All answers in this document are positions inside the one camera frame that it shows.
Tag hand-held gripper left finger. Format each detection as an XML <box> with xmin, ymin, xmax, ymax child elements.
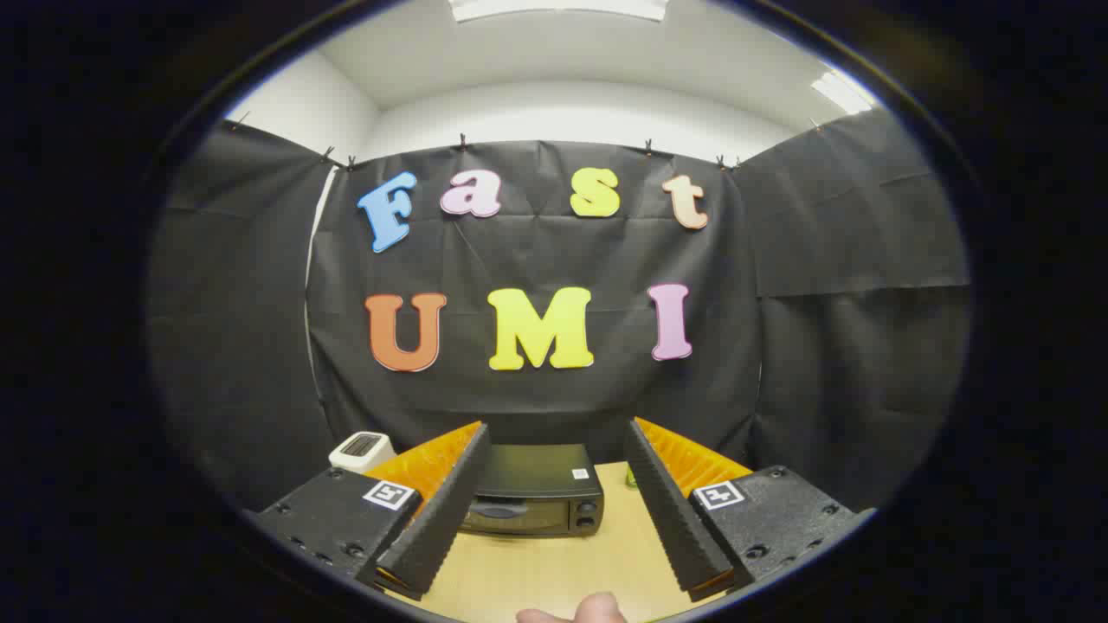
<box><xmin>245</xmin><ymin>421</ymin><xmax>492</xmax><ymax>602</ymax></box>

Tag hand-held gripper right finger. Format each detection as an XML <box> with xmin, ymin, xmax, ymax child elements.
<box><xmin>623</xmin><ymin>417</ymin><xmax>875</xmax><ymax>604</ymax></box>

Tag black toaster oven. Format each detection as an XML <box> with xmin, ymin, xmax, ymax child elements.
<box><xmin>459</xmin><ymin>444</ymin><xmax>605</xmax><ymax>539</ymax></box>

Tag white pop-up toaster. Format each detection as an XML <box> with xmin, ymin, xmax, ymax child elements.
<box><xmin>328</xmin><ymin>431</ymin><xmax>397</xmax><ymax>475</ymax></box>

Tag black backdrop cloth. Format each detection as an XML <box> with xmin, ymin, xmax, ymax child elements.
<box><xmin>147</xmin><ymin>108</ymin><xmax>972</xmax><ymax>516</ymax></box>

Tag small ceiling light panel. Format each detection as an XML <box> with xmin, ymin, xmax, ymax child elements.
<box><xmin>811</xmin><ymin>69</ymin><xmax>875</xmax><ymax>116</ymax></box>

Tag long ceiling light panel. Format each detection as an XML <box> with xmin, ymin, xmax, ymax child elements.
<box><xmin>448</xmin><ymin>0</ymin><xmax>669</xmax><ymax>22</ymax></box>

